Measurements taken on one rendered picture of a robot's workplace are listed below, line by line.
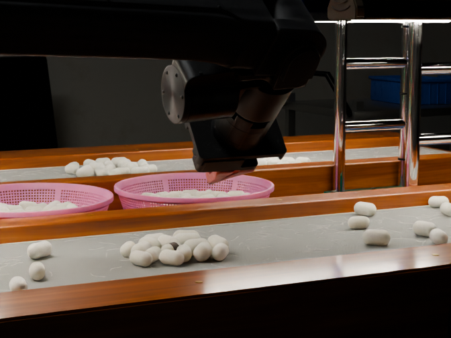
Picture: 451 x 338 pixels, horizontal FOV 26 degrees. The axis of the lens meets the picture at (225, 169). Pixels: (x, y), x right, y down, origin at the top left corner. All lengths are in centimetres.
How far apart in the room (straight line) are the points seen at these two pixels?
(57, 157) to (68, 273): 89
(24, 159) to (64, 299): 108
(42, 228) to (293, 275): 43
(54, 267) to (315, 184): 79
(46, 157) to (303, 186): 54
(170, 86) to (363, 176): 104
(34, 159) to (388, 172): 72
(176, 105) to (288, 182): 94
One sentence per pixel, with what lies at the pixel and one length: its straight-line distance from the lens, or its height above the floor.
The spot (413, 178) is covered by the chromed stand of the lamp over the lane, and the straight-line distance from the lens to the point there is 168.
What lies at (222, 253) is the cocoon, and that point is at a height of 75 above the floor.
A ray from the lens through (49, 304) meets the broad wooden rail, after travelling 97.
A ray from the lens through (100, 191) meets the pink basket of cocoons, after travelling 160.
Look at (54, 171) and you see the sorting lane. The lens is 200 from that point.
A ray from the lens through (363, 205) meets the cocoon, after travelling 152.
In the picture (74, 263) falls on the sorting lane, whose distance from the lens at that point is 123.
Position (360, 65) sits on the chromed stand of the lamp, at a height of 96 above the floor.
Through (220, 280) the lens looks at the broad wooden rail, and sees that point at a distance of 104.
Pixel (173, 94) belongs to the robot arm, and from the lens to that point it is 94.
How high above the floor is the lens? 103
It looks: 8 degrees down
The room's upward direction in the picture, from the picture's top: straight up
